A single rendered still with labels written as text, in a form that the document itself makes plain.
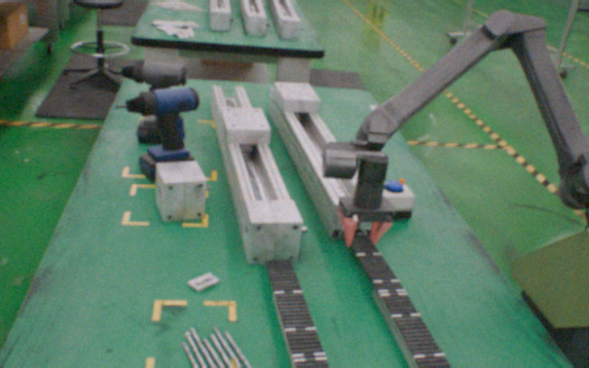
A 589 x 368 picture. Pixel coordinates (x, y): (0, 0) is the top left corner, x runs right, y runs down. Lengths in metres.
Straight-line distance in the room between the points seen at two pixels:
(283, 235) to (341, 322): 0.21
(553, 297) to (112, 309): 0.79
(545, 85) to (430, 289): 0.50
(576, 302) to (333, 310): 0.44
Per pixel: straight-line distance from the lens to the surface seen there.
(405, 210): 1.45
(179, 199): 1.32
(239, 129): 1.52
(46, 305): 1.12
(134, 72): 1.68
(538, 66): 1.42
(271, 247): 1.20
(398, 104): 1.25
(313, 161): 1.48
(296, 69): 3.06
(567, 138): 1.37
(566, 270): 1.19
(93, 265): 1.21
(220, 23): 3.16
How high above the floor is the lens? 1.45
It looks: 25 degrees down
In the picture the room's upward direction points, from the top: 6 degrees clockwise
